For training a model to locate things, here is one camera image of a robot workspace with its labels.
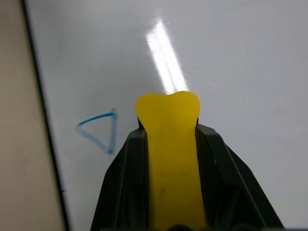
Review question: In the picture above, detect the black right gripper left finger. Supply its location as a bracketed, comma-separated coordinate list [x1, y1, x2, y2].
[90, 115, 154, 231]

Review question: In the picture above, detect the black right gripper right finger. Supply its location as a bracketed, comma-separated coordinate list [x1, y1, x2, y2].
[194, 116, 285, 231]

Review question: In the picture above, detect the yellow whiteboard eraser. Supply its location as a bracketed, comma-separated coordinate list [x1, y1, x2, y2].
[133, 90, 209, 229]

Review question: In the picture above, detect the blue triangle drawing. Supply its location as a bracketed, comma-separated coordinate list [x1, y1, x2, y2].
[77, 107, 119, 155]

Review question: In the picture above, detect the white whiteboard with black frame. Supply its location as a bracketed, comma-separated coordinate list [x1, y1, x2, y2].
[20, 0, 308, 231]

